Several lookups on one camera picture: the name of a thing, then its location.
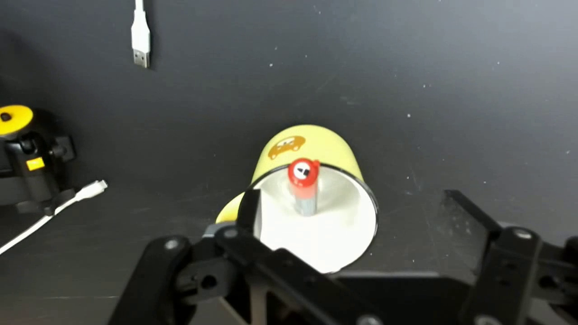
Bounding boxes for long white USB cable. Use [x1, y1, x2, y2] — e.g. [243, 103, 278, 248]
[0, 0, 153, 259]

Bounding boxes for yellow enamel mug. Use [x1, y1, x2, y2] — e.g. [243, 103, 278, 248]
[214, 123, 379, 277]

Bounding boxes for yellow round knob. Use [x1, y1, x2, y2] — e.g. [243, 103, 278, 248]
[0, 103, 36, 141]

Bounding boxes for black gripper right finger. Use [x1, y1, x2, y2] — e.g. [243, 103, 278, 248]
[437, 188, 578, 325]

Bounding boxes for black camera rig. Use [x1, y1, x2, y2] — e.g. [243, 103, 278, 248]
[0, 103, 77, 217]

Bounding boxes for grey marker with red cap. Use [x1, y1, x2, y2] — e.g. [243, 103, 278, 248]
[285, 158, 323, 219]

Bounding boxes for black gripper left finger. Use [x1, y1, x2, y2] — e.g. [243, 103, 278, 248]
[110, 188, 285, 325]

